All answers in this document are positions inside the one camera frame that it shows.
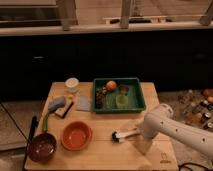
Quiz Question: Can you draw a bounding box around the orange red bowl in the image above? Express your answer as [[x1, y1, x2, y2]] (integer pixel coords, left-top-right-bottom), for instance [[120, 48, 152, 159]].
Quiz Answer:
[[61, 121, 93, 151]]

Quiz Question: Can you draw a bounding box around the dark brown food pile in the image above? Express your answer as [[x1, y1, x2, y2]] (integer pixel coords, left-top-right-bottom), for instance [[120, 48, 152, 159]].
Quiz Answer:
[[95, 87, 107, 108]]

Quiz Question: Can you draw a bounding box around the green translucent cup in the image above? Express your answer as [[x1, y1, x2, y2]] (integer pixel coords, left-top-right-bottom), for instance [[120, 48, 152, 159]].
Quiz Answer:
[[116, 95, 128, 109]]

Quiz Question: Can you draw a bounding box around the grey folded cloth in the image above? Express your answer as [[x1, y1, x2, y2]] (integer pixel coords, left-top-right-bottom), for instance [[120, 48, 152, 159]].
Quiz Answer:
[[76, 95, 91, 112]]

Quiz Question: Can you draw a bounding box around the white dish brush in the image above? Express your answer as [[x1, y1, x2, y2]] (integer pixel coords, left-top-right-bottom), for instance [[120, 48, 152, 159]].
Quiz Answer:
[[111, 129, 140, 143]]

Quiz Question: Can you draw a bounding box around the black cable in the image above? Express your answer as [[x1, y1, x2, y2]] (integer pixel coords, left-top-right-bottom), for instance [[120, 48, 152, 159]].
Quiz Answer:
[[178, 162, 210, 171]]

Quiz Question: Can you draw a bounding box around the wooden block with black edge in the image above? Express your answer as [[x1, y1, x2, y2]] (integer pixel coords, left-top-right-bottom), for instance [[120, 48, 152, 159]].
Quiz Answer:
[[55, 100, 73, 118]]

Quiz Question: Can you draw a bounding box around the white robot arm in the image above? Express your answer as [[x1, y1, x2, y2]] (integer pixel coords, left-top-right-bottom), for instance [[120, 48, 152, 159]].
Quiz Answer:
[[139, 103, 213, 159]]

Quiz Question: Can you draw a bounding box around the black handled tool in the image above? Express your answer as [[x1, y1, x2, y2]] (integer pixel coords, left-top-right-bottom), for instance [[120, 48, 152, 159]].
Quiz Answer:
[[22, 116, 38, 171]]

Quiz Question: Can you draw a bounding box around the orange fruit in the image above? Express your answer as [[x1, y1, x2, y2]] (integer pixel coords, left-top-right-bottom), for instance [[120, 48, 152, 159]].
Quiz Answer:
[[106, 80, 117, 91]]

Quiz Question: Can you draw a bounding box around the green handled utensil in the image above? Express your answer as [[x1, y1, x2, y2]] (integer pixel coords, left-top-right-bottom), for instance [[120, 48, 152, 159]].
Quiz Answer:
[[42, 112, 50, 133]]

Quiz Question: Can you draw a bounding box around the small white cup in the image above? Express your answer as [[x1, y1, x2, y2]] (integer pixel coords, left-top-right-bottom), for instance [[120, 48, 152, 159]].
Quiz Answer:
[[65, 77, 79, 93]]

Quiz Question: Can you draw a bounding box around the green plastic tray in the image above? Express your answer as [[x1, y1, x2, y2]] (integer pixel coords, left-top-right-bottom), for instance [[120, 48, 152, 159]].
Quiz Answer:
[[91, 77, 146, 114]]

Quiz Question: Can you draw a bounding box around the spice bottle rack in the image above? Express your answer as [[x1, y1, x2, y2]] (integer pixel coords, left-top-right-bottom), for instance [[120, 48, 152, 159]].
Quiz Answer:
[[178, 89, 213, 132]]

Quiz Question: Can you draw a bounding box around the small dark glass jar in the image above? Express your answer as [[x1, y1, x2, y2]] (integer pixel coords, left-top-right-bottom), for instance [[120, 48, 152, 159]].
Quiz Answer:
[[119, 85, 129, 95]]

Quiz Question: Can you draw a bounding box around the dark maroon bowl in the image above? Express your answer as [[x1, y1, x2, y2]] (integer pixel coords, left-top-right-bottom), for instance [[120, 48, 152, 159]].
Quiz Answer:
[[27, 133, 56, 162]]

